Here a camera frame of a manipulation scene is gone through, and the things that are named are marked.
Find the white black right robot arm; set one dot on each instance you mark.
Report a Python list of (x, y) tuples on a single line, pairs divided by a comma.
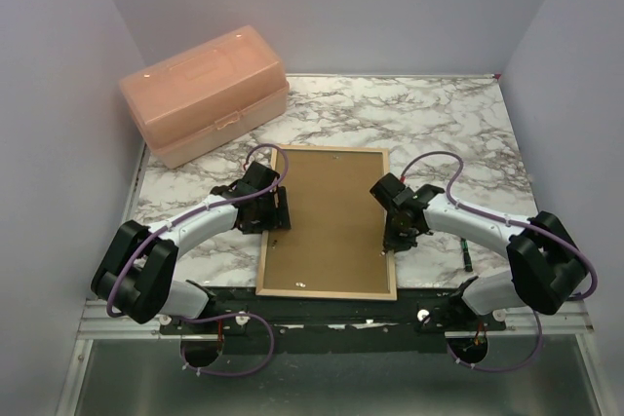
[(544, 270)]

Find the pink plastic storage box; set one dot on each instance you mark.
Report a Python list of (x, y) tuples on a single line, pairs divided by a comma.
[(190, 104)]

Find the aluminium front rail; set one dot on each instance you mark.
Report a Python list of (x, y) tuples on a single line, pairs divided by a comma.
[(95, 324)]

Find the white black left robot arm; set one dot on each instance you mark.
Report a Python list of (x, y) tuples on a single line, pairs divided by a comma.
[(136, 275)]

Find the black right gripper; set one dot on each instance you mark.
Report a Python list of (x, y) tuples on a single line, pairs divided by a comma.
[(400, 243)]

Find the green black screwdriver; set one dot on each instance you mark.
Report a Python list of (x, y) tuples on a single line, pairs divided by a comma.
[(466, 256)]

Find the blue wooden picture frame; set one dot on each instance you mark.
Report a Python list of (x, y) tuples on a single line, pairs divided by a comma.
[(263, 265)]

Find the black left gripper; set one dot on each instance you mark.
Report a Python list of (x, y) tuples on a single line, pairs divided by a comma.
[(279, 219)]

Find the brown backing board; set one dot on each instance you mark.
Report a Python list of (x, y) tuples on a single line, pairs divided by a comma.
[(326, 226)]

